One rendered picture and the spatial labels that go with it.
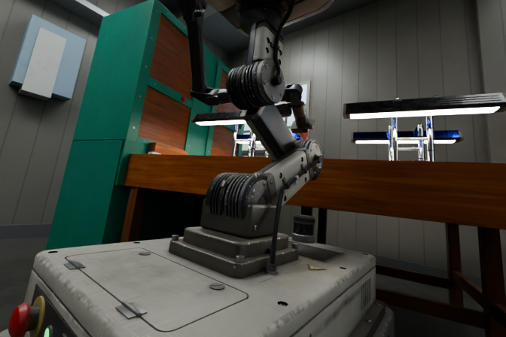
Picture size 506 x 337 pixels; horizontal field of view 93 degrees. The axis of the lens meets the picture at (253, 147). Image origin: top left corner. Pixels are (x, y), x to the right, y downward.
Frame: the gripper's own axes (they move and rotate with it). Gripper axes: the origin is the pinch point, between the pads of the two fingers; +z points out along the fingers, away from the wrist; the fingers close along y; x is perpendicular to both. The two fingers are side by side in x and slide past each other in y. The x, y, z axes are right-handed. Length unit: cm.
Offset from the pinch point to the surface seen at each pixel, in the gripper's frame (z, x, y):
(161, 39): -54, -49, 97
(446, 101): 0, -23, -57
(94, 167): -9, 29, 122
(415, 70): 68, -200, -69
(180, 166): -6, 24, 59
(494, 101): 1, -20, -72
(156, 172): -4, 27, 74
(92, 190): -1, 40, 120
